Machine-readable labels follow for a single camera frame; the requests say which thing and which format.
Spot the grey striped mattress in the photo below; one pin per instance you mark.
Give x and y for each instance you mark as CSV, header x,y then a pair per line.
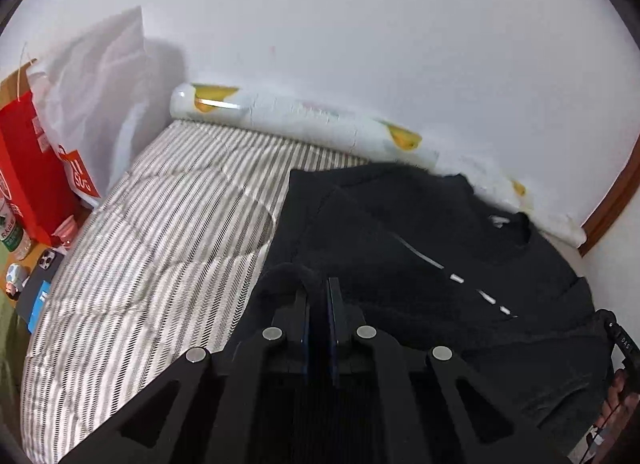
x,y
165,244

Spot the plastic water bottle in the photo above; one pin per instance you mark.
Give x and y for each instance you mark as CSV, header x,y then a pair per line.
x,y
12,234

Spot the small figurine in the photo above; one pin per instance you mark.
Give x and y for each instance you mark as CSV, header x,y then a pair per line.
x,y
14,281

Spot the white plastic bag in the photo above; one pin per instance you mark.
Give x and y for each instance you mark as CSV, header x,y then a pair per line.
x,y
95,108

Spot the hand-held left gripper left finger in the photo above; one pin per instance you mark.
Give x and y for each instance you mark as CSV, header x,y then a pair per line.
x,y
306,329

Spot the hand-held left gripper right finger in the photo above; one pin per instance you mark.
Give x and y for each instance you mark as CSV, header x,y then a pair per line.
x,y
334,329

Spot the small blue box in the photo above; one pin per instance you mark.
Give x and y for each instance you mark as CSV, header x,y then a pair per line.
x,y
41,304

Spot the red paper bag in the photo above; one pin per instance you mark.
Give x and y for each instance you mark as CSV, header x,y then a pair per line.
x,y
35,168

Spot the wooden nightstand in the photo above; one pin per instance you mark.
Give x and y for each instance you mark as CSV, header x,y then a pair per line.
x,y
30,261

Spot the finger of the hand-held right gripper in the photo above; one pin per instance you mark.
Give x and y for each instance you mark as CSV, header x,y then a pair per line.
x,y
604,316

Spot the pink cup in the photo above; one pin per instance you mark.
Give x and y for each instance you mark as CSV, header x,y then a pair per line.
x,y
67,236

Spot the person's right hand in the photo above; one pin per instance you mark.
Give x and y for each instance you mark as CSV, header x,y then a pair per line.
x,y
617,404

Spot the brown wooden door frame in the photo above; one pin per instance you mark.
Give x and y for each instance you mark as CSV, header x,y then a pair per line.
x,y
615,204

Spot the black sweatshirt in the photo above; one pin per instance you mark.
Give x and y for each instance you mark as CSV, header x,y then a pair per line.
x,y
450,294

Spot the rolled white printed mat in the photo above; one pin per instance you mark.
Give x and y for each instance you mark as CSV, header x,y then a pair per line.
x,y
300,116

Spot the dark blue phone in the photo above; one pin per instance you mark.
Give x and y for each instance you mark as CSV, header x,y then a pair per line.
x,y
40,276

